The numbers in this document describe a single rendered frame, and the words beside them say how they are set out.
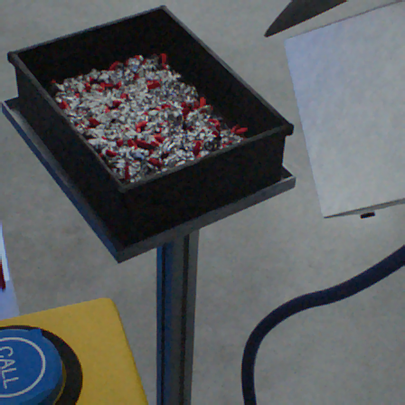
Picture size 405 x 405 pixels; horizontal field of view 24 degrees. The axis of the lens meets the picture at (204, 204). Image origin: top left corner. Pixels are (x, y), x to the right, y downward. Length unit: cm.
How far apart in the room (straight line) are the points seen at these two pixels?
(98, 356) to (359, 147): 31
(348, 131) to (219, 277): 122
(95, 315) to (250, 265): 149
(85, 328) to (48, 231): 155
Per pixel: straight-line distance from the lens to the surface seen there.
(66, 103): 87
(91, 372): 39
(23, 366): 38
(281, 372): 172
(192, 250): 89
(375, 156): 65
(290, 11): 84
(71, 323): 40
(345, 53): 66
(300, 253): 192
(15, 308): 69
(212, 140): 81
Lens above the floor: 138
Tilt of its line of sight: 44 degrees down
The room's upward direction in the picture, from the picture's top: 3 degrees clockwise
